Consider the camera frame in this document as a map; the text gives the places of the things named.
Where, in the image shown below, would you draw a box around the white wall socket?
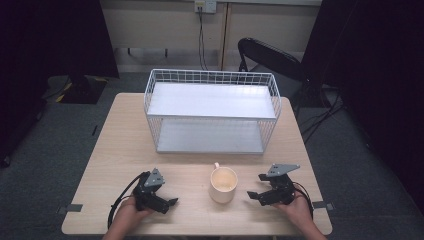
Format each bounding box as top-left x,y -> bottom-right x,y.
194,0 -> 218,15

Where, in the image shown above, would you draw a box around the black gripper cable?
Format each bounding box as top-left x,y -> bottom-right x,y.
106,171 -> 149,230
291,181 -> 315,220

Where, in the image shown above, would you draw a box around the person's left hand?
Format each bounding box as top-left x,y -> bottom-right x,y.
114,195 -> 155,231

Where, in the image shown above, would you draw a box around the cream ceramic cup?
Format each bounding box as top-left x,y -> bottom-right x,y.
208,161 -> 239,205

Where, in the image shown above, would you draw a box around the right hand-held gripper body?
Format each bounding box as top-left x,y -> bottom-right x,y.
259,162 -> 301,206

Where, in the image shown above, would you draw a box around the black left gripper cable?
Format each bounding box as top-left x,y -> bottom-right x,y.
106,171 -> 149,230

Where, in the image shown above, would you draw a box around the black floor cables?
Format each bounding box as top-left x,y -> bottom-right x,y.
298,87 -> 346,145

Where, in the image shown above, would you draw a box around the black wall socket cable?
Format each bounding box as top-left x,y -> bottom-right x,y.
197,9 -> 210,72

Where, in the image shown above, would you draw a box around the black stand base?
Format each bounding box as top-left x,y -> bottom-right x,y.
59,74 -> 108,105

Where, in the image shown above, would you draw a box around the white wire shelf rack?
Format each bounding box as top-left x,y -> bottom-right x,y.
143,68 -> 283,156

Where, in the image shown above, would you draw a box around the grey tape strip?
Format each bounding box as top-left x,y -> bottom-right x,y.
311,200 -> 335,211
57,203 -> 84,215

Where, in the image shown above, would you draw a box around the person's right hand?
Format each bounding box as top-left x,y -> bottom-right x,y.
273,195 -> 314,231

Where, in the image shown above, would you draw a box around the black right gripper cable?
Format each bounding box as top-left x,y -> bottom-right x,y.
291,181 -> 315,220

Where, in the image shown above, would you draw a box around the black chair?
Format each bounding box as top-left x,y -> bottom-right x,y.
237,37 -> 309,84

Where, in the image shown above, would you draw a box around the black curtain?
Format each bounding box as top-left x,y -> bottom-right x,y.
0,0 -> 120,168
299,0 -> 424,214

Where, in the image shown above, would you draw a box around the wooden wall strip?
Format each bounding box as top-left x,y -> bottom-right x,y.
217,2 -> 233,71

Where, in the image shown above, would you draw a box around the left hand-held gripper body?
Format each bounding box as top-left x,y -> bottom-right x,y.
132,167 -> 171,215

